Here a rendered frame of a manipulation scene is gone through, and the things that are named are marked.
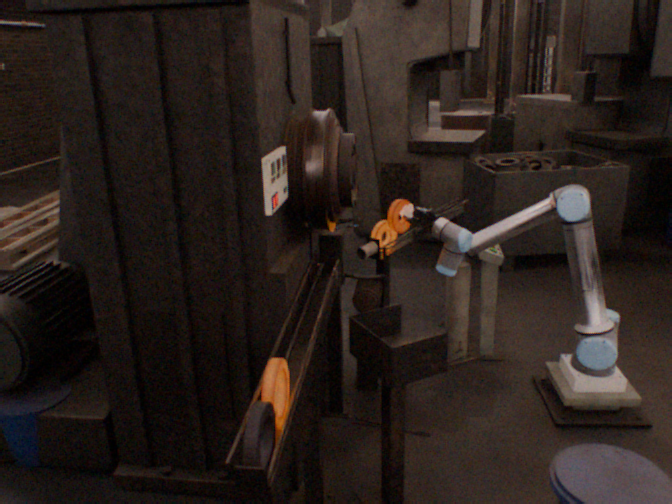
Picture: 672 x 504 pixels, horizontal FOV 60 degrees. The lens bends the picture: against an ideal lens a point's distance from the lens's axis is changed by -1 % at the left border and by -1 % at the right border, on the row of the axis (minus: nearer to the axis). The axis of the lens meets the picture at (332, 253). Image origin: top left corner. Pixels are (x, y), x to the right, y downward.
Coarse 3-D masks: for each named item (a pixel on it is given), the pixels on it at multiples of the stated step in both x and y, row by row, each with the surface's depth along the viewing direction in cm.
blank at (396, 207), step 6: (396, 204) 265; (402, 204) 268; (390, 210) 266; (396, 210) 265; (390, 216) 265; (396, 216) 266; (390, 222) 266; (396, 222) 267; (402, 222) 272; (408, 222) 274; (390, 228) 269; (396, 228) 268; (402, 228) 271
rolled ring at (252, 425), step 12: (252, 408) 134; (264, 408) 135; (252, 420) 131; (264, 420) 135; (252, 432) 130; (264, 432) 144; (276, 432) 146; (252, 444) 129; (264, 444) 143; (252, 456) 128; (264, 456) 141
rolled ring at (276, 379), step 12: (276, 360) 153; (276, 372) 148; (288, 372) 162; (264, 384) 147; (276, 384) 148; (288, 384) 162; (264, 396) 146; (276, 396) 160; (288, 396) 162; (276, 408) 148; (276, 420) 148
